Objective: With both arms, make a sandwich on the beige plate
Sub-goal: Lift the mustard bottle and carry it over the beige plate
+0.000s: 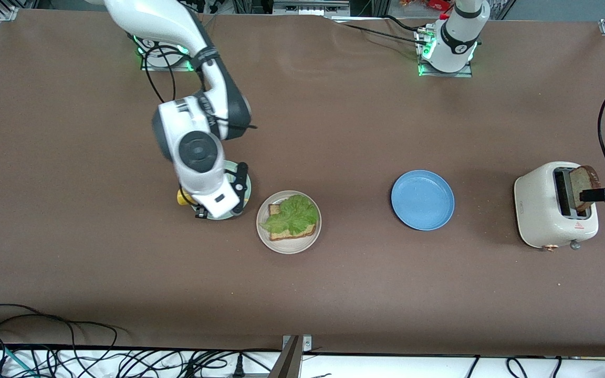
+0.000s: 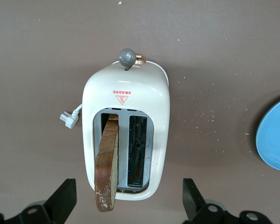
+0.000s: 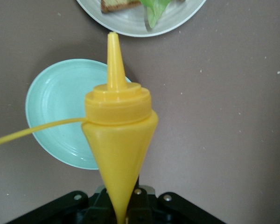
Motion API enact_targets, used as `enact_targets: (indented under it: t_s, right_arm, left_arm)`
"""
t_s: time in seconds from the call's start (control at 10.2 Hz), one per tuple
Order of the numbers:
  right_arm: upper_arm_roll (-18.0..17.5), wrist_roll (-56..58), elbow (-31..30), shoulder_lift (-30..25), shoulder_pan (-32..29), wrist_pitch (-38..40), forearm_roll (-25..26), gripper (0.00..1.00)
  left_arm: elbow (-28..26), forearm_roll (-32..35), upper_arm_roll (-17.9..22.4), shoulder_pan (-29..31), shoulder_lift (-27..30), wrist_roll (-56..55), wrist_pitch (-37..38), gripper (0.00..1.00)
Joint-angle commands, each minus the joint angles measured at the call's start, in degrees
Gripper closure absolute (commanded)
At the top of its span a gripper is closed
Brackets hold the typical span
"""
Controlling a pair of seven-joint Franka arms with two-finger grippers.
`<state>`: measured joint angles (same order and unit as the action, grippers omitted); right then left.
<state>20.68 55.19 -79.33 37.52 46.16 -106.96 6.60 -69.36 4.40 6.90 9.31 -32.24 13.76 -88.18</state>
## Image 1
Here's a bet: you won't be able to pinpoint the dark crust bread slice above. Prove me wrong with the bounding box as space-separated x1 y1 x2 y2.
569 165 601 212

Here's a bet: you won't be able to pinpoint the light brown bread slice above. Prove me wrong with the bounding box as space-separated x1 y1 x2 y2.
268 204 317 242

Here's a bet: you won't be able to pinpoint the green lettuce leaf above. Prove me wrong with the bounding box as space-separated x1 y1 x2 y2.
259 194 319 237

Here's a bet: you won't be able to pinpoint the blue plate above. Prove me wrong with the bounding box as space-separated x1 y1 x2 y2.
391 170 455 231

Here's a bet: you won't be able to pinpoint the beige plate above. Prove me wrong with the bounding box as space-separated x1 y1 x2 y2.
256 190 322 255

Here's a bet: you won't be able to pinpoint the mint green plate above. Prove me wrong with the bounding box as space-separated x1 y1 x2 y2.
190 160 252 221

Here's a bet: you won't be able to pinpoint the white toaster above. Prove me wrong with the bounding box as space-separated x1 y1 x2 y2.
514 161 599 251

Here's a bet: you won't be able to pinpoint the red orange package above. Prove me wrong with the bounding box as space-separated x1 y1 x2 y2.
400 0 453 11

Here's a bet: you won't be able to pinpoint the grey power strip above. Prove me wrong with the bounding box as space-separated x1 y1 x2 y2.
272 0 350 16

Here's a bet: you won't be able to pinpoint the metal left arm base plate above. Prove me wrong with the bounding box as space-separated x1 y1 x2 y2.
415 26 474 78

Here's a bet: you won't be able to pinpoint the black table power cable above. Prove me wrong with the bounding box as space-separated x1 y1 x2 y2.
384 15 429 32
329 20 424 45

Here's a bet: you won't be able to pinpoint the metal table bracket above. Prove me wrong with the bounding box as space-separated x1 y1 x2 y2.
268 334 314 378

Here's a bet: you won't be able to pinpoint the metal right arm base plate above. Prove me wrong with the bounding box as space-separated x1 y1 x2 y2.
140 34 198 72

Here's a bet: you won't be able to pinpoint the tangled black cables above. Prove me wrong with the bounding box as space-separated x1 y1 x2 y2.
45 349 282 378

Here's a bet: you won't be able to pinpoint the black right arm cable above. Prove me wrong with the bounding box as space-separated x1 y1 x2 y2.
141 45 178 104

